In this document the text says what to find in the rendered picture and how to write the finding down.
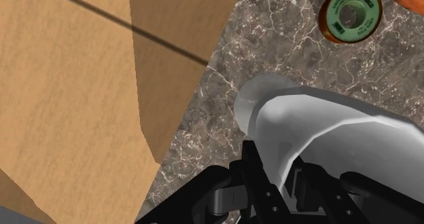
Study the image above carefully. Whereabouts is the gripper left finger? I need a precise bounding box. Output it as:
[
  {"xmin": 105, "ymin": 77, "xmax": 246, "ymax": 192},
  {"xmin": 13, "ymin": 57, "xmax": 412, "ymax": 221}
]
[{"xmin": 135, "ymin": 139, "xmax": 294, "ymax": 224}]

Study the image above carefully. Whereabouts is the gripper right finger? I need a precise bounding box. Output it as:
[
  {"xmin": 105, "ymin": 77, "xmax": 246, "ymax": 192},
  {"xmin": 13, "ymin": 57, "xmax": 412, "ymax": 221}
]
[{"xmin": 284, "ymin": 156, "xmax": 424, "ymax": 224}]

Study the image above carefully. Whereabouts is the white rounded bottle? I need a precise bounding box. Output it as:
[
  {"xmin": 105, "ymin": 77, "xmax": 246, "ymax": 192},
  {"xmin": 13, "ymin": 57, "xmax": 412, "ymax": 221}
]
[{"xmin": 233, "ymin": 72, "xmax": 424, "ymax": 205}]

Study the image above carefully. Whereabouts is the green tape roll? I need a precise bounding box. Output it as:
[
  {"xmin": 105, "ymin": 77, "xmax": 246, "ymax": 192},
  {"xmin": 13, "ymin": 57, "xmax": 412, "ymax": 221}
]
[{"xmin": 317, "ymin": 0, "xmax": 384, "ymax": 45}]

